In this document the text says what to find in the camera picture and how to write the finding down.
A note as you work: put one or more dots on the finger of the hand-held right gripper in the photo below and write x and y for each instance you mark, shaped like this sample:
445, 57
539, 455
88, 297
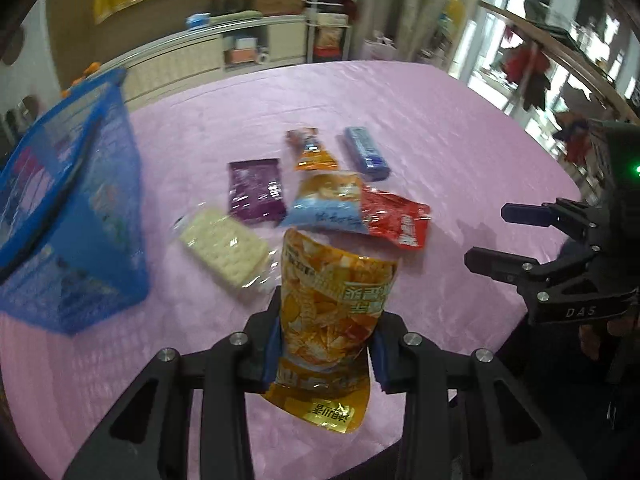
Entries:
522, 214
500, 265

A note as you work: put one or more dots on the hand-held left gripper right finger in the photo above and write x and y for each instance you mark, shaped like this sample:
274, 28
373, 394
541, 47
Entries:
382, 367

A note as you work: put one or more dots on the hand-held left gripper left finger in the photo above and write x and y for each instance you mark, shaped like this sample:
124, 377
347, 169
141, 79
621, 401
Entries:
272, 355

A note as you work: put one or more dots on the yellow chips packet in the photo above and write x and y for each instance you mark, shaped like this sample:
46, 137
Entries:
325, 320

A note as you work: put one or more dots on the large red snack packet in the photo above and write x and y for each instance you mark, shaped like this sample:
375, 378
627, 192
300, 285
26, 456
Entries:
397, 217

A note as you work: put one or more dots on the clear cracker packet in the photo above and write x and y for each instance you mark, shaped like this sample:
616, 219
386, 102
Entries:
222, 247

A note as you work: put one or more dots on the orange blue cartoon packet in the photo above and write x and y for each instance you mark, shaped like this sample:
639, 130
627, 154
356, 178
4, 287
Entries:
325, 202

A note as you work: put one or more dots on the blue mint packet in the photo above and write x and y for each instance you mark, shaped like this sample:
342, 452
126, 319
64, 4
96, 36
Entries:
367, 155

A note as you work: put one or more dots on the purple snack packet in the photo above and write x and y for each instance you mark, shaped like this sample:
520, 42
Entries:
255, 190

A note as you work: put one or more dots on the small orange brown packet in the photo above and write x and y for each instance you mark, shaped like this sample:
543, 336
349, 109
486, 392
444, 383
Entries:
312, 155

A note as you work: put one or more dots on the blue plastic basket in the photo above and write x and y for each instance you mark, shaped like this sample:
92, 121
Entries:
100, 240

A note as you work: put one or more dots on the person's right hand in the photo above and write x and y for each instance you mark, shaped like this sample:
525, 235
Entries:
600, 342

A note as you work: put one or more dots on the pink tablecloth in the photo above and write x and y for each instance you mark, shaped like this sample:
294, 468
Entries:
450, 135

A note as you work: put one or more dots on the red hanging clothes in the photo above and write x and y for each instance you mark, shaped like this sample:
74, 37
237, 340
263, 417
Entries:
525, 70

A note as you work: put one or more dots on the yellow hanging item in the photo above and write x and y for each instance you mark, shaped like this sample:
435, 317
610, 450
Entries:
452, 15

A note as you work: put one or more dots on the glass balcony door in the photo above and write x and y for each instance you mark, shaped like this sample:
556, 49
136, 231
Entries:
550, 0

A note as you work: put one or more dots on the pink bag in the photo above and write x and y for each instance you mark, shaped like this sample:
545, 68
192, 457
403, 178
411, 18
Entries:
380, 50

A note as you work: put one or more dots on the patterned beige curtain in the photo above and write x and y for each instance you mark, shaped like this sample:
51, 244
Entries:
425, 5

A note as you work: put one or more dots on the black red box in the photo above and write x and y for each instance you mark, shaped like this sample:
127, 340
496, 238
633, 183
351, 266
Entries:
327, 52

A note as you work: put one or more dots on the orange snack bag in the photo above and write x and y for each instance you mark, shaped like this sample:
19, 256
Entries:
331, 35

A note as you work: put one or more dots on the white shelf rack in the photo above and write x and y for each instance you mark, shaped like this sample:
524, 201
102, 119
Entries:
330, 10

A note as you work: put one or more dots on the white paper roll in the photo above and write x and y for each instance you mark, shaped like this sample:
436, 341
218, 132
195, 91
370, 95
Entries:
264, 56

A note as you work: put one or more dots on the orange box in cabinet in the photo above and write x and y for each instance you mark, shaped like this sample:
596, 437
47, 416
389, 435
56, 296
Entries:
242, 56

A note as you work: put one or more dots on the white tv cabinet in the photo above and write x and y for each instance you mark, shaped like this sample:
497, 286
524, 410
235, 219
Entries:
175, 65

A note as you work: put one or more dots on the blue box in cabinet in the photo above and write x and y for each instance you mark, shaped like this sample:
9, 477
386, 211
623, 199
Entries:
241, 42

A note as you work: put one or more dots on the cardboard box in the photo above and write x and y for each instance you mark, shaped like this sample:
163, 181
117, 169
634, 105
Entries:
277, 1

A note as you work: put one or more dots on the green folded cloth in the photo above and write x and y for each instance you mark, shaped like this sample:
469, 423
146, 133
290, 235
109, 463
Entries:
235, 15

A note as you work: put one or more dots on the blue tissue box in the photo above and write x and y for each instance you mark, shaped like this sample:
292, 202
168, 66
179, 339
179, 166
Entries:
197, 20

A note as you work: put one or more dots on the wooden rail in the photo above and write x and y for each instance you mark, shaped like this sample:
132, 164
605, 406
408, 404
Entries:
565, 55

